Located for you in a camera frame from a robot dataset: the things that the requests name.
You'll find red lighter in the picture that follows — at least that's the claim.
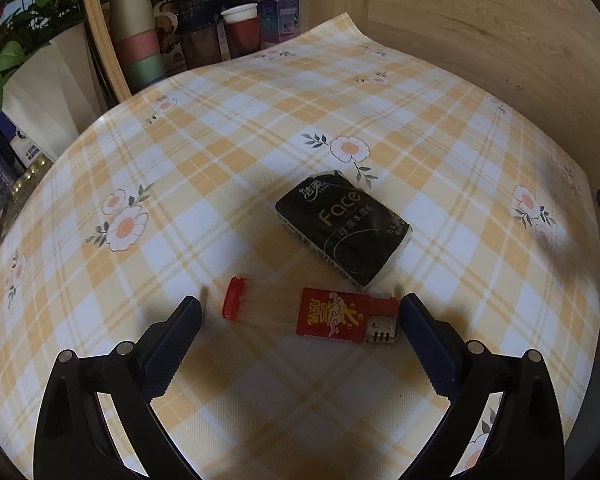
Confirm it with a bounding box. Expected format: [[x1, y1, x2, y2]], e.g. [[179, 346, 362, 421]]
[[222, 276, 399, 344]]

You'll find black tissue packet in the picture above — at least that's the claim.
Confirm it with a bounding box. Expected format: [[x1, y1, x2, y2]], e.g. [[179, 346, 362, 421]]
[[275, 170, 412, 290]]

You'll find yellow plaid floral tablecloth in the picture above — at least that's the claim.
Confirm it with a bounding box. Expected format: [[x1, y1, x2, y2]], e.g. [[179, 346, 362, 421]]
[[0, 15, 600, 479]]

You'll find gold green tray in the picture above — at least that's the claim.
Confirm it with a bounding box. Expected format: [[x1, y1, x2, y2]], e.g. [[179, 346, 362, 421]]
[[0, 154, 53, 246]]

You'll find blue white supplement box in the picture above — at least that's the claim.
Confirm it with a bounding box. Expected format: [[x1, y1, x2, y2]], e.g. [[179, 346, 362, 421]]
[[9, 128, 42, 168]]

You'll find white flower pot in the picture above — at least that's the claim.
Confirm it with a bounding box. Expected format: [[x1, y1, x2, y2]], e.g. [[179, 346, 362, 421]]
[[3, 23, 107, 160]]

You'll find dark brown glass cup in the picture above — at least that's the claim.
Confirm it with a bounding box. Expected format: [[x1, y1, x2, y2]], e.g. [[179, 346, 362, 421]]
[[181, 25, 222, 70]]

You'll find red cup with white lid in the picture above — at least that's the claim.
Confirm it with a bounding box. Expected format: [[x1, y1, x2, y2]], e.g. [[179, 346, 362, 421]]
[[221, 3, 260, 58]]

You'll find stack of paper cups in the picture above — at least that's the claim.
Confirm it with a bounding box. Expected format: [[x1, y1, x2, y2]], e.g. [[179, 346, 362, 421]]
[[110, 0, 166, 93]]

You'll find purple small box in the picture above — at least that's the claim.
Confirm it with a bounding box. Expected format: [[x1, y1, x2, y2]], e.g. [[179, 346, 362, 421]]
[[258, 0, 301, 48]]

